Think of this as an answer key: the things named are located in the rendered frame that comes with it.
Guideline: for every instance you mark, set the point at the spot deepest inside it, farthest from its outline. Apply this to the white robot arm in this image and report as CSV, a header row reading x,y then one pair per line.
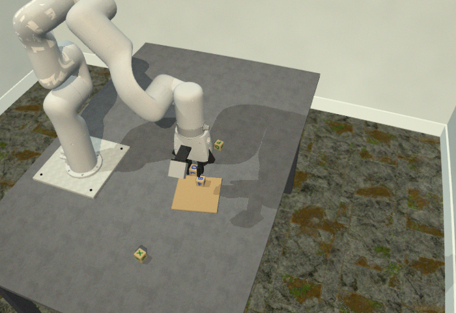
x,y
61,66

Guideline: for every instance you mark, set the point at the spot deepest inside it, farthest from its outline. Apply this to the tan flat mat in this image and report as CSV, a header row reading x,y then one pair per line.
x,y
189,197

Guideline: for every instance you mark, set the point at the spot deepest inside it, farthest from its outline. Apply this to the wooden letter block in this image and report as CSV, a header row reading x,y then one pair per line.
x,y
140,255
193,170
200,181
219,145

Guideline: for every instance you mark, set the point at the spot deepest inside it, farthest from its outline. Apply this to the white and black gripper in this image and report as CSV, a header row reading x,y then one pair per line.
x,y
201,150

